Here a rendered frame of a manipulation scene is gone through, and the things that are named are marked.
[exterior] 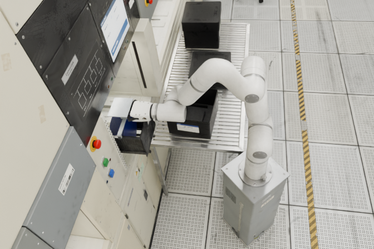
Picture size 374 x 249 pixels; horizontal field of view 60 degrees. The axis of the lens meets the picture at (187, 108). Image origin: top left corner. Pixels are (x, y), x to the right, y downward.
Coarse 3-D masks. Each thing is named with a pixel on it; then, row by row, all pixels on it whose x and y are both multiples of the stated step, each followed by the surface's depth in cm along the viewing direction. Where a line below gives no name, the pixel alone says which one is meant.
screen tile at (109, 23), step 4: (112, 16) 145; (108, 20) 140; (112, 20) 145; (108, 24) 141; (112, 24) 145; (104, 28) 137; (108, 28) 141; (116, 28) 150; (108, 32) 141; (112, 32) 146; (116, 32) 150; (112, 36) 146; (108, 40) 142; (112, 40) 146
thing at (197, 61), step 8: (192, 56) 239; (200, 56) 238; (208, 56) 238; (216, 56) 237; (224, 56) 236; (192, 64) 233; (200, 64) 232; (192, 72) 228; (216, 88) 229; (224, 88) 229
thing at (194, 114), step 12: (204, 96) 214; (216, 96) 204; (192, 108) 219; (204, 108) 218; (216, 108) 211; (192, 120) 191; (204, 120) 211; (180, 132) 204; (192, 132) 201; (204, 132) 198
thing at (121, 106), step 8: (112, 104) 159; (120, 104) 159; (128, 104) 158; (112, 112) 156; (120, 112) 155; (128, 112) 155; (152, 120) 177; (120, 128) 159; (144, 128) 162; (152, 128) 177; (120, 136) 156; (128, 136) 158; (144, 136) 163; (152, 136) 178; (120, 144) 164; (128, 144) 163; (136, 144) 162; (144, 144) 164; (128, 152) 170; (136, 152) 168; (144, 152) 166
